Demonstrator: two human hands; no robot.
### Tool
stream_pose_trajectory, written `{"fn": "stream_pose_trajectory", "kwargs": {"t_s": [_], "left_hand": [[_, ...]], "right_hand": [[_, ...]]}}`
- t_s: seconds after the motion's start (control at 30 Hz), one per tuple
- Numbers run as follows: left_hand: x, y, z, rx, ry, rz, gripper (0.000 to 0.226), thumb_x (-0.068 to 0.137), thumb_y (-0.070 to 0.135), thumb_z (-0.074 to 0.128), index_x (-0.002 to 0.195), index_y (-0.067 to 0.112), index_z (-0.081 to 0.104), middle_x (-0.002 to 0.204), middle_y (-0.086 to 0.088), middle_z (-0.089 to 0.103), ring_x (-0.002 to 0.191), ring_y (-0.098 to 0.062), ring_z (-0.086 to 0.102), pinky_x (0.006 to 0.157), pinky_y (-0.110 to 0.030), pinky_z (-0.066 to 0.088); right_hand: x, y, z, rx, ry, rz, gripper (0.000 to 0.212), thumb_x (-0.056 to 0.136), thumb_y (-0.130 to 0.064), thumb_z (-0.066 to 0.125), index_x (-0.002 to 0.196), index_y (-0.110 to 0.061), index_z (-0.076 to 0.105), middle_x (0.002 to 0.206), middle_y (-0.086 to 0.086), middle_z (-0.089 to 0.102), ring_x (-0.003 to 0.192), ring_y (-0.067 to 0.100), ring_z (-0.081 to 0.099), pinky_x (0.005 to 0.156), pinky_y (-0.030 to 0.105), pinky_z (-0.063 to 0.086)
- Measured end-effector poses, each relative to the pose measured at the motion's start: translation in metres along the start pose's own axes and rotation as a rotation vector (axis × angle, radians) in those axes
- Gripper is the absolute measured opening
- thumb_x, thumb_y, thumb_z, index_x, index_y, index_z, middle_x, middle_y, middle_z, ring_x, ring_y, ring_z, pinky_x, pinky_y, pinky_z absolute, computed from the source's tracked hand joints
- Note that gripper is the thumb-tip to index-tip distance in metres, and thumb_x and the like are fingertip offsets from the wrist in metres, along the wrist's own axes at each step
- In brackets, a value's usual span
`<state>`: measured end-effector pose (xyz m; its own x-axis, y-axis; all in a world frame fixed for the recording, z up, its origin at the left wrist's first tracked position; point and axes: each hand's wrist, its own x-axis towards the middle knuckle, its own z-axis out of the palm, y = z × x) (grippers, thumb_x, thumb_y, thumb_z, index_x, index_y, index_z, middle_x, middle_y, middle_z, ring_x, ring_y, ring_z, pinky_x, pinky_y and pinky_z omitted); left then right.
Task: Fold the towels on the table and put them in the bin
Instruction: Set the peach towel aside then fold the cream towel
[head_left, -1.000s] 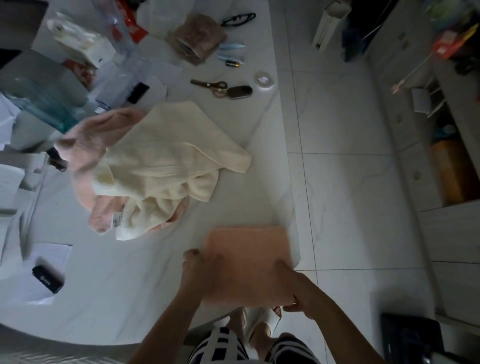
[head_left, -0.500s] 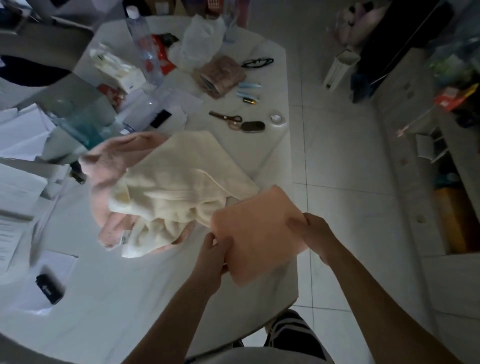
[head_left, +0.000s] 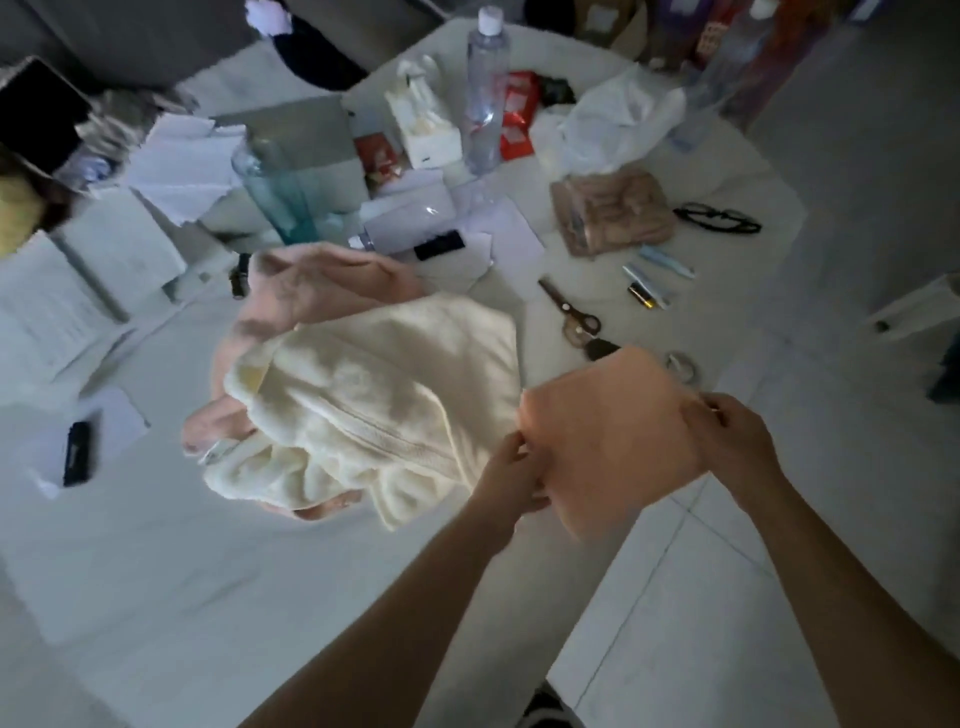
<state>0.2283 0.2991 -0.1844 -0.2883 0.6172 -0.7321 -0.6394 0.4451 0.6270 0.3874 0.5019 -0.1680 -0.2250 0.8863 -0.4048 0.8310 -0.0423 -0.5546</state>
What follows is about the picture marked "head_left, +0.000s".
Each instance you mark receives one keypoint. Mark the person's left hand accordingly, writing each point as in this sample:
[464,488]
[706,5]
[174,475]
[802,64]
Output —
[510,476]

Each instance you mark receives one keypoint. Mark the person's right hand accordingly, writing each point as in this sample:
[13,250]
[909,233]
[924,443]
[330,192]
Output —
[731,448]

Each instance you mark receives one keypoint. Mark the person's right fingers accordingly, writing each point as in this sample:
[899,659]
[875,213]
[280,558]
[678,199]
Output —
[701,420]

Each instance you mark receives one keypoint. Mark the person's left thumb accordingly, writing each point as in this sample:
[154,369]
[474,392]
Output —
[512,453]

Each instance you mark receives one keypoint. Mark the small orange cloth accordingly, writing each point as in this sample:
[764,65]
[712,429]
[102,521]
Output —
[611,435]

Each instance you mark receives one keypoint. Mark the person's left forearm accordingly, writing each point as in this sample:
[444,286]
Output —
[379,641]

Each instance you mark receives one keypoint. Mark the person's right forearm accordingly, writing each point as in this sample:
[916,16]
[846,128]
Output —
[847,607]

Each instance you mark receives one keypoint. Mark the clear tape roll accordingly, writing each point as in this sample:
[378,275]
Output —
[682,367]

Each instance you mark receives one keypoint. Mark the cream fleece towel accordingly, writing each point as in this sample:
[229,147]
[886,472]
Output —
[375,405]

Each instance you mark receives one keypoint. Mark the small white tube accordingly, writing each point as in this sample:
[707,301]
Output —
[666,262]

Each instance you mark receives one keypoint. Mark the black eyeglasses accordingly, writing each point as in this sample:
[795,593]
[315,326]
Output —
[716,218]

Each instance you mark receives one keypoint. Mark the small black rectangular device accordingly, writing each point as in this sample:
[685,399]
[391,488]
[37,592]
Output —
[439,245]

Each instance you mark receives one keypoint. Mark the white paper sheet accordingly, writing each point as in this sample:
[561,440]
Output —
[510,232]

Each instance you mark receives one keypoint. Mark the clear bag of brown snacks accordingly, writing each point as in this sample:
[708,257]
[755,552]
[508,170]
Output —
[611,210]

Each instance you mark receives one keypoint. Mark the white chair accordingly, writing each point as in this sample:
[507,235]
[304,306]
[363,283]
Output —
[911,311]

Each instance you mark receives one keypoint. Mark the white bottle lying down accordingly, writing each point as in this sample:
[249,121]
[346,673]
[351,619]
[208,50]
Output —
[409,221]

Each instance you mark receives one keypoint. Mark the person's shoe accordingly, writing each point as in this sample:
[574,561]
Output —
[547,709]

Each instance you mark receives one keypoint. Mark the pink fleece towel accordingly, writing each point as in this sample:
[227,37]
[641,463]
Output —
[300,300]

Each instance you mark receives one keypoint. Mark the white plastic bag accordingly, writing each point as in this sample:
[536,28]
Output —
[615,120]

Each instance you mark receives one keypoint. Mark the small red packet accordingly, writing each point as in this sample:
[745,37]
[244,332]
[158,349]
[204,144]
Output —
[376,159]

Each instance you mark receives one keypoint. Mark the black wristwatch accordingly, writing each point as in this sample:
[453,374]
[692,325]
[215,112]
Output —
[239,275]

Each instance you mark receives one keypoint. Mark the red snack packet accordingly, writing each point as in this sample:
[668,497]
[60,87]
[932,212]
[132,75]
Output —
[519,112]

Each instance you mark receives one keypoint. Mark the white tissue box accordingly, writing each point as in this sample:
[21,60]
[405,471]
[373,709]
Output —
[424,124]

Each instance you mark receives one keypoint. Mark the teal glass jar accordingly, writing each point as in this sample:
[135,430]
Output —
[289,187]

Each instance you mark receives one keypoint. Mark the black binder clip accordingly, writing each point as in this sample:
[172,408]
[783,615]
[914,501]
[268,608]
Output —
[556,91]

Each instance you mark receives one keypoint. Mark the clear plastic water bottle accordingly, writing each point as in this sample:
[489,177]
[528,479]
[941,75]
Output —
[485,90]

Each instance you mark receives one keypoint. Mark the stack of white papers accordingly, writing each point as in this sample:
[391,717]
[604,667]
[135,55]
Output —
[184,169]

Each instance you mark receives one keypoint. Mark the black lighter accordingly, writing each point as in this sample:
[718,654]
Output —
[76,453]

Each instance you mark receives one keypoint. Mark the open white notebook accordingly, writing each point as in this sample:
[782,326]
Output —
[67,292]

